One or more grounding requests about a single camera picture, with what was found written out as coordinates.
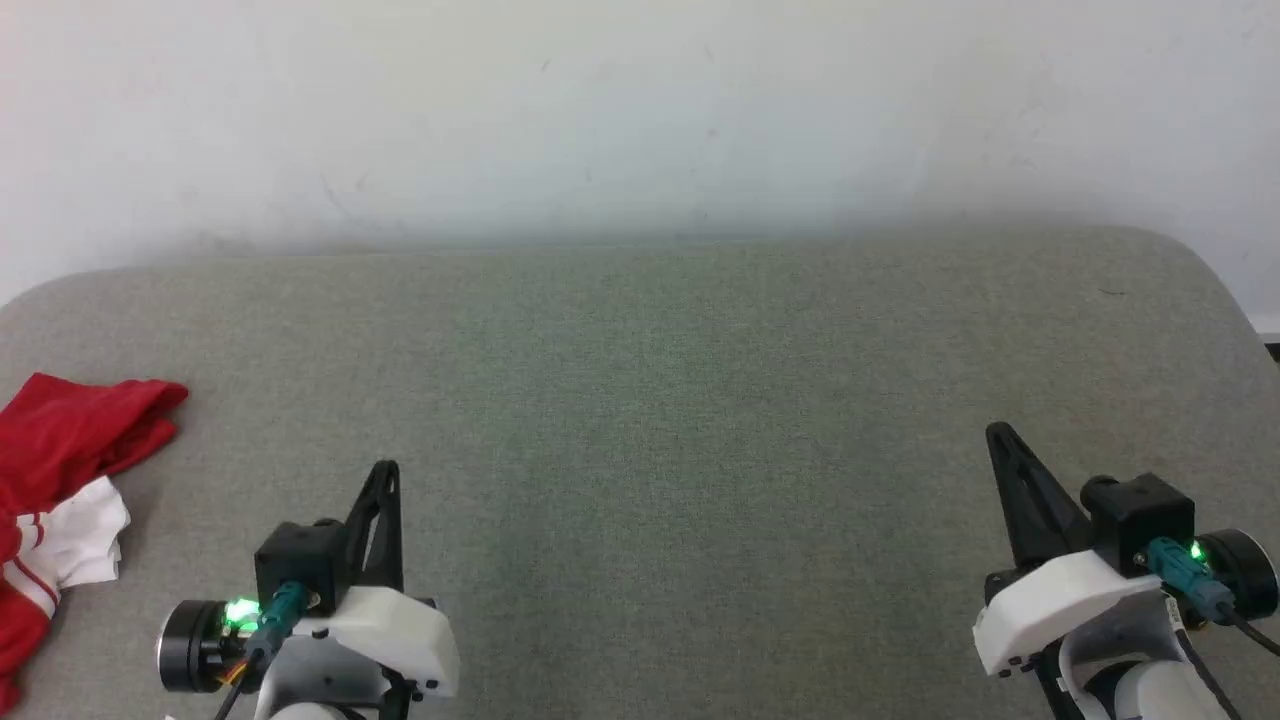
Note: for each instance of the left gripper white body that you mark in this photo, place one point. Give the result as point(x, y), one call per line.
point(400, 640)

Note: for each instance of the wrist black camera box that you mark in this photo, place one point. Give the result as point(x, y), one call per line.
point(1140, 520)
point(295, 560)

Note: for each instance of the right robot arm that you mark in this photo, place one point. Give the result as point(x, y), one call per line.
point(1160, 695)

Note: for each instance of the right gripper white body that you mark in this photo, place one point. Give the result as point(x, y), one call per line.
point(1060, 600)

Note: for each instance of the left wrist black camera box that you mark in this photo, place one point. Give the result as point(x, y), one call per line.
point(295, 560)

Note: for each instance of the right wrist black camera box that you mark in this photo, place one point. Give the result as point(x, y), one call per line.
point(1140, 520)

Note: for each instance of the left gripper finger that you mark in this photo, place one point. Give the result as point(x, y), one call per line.
point(375, 540)

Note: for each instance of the red sports jersey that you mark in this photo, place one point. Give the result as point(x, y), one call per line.
point(70, 430)

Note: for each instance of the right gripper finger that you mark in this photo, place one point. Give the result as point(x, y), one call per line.
point(1035, 510)

